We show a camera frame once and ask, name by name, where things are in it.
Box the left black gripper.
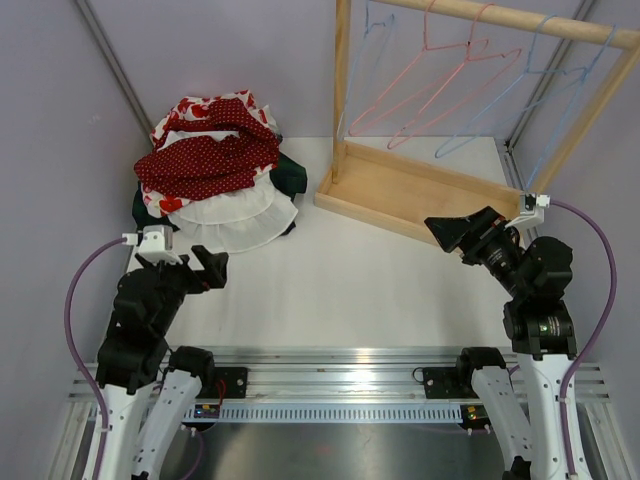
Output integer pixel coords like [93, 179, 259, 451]
[137, 244, 228, 333]

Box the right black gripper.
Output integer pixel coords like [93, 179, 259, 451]
[426, 206, 531, 299]

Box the red polka dot skirt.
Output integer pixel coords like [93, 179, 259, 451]
[133, 97, 281, 202]

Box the dark green plaid skirt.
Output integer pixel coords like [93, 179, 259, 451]
[132, 154, 307, 253]

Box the white red floral skirt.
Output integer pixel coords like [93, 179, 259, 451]
[139, 88, 281, 219]

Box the blue hanger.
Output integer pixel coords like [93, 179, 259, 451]
[337, 1, 396, 141]
[433, 13, 590, 159]
[514, 25, 618, 193]

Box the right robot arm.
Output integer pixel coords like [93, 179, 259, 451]
[425, 207, 592, 479]

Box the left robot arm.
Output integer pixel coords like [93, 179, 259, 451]
[85, 245, 229, 479]

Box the white pleated dress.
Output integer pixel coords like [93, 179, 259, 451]
[154, 103, 300, 255]

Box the wooden clothes rack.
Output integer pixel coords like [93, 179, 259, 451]
[313, 0, 640, 249]

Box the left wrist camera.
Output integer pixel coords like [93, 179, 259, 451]
[121, 225, 181, 265]

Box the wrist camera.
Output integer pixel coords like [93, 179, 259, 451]
[121, 225, 181, 265]
[506, 193, 551, 231]

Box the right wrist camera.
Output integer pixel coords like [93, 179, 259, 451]
[506, 193, 551, 231]

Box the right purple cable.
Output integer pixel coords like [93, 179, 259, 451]
[507, 198, 617, 480]

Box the aluminium mounting rail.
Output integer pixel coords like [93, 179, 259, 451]
[66, 343, 612, 404]

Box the white slotted cable duct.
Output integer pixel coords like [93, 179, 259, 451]
[183, 403, 463, 424]

